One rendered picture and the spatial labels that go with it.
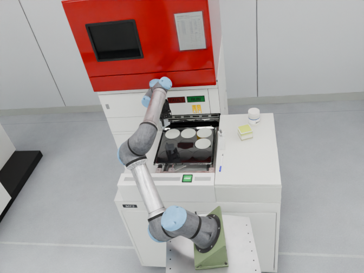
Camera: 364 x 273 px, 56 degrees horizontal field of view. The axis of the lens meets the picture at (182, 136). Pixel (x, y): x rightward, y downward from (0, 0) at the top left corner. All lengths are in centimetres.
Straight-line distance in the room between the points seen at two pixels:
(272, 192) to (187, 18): 103
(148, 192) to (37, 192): 215
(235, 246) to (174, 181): 47
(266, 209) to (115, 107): 121
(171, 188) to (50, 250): 153
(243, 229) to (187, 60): 100
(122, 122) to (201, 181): 87
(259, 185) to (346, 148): 183
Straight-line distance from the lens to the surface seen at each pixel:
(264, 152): 201
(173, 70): 210
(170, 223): 156
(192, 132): 229
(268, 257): 240
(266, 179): 186
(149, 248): 246
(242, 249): 178
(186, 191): 191
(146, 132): 166
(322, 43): 378
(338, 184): 321
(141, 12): 199
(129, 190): 200
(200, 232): 161
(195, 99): 225
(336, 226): 293
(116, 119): 249
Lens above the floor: 233
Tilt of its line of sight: 39 degrees down
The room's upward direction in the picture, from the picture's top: 11 degrees counter-clockwise
